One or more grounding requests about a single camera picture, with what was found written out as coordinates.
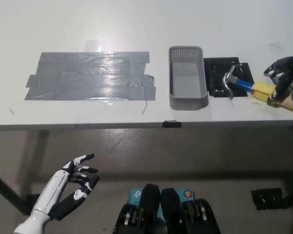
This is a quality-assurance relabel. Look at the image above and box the hammer with yellow handle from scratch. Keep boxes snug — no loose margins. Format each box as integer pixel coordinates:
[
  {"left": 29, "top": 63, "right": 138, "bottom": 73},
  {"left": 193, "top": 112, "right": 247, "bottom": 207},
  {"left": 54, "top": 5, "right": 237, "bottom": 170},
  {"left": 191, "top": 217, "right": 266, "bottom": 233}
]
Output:
[{"left": 222, "top": 64, "right": 293, "bottom": 114}]

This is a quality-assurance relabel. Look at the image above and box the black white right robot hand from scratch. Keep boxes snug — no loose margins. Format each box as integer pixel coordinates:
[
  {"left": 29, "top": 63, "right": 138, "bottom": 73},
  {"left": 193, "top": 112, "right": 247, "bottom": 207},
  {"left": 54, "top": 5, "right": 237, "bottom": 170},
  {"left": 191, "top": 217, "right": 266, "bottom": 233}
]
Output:
[{"left": 263, "top": 50, "right": 293, "bottom": 101}]

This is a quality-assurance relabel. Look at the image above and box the grey duct tape patch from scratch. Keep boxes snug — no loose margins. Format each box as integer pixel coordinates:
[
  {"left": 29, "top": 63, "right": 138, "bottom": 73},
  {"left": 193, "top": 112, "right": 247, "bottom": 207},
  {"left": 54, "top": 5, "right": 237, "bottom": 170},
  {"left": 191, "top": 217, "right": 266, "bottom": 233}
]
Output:
[{"left": 23, "top": 51, "right": 157, "bottom": 102}]

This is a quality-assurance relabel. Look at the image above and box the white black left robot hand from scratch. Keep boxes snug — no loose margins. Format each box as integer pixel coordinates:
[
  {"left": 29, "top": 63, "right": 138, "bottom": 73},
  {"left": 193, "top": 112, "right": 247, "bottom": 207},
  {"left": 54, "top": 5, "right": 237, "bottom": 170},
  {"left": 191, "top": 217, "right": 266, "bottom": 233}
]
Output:
[{"left": 30, "top": 153, "right": 100, "bottom": 221}]

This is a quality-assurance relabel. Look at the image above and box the grey perforated plastic basket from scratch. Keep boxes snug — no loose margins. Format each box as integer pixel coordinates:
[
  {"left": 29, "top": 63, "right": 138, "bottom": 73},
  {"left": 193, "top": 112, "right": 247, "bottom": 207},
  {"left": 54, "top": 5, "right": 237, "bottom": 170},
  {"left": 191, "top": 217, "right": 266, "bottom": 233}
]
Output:
[{"left": 168, "top": 45, "right": 209, "bottom": 111}]

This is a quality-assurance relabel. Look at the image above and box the black diagonal table leg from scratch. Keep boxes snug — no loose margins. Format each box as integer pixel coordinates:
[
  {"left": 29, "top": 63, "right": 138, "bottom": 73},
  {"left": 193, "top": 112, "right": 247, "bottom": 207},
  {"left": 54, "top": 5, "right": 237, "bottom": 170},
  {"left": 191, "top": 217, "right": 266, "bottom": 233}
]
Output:
[{"left": 0, "top": 168, "right": 31, "bottom": 215}]

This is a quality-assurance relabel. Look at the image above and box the teal router box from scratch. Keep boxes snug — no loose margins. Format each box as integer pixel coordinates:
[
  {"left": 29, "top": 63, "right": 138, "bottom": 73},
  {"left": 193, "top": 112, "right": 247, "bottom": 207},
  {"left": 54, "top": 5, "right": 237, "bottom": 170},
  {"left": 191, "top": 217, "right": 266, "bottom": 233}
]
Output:
[{"left": 129, "top": 187, "right": 195, "bottom": 220}]

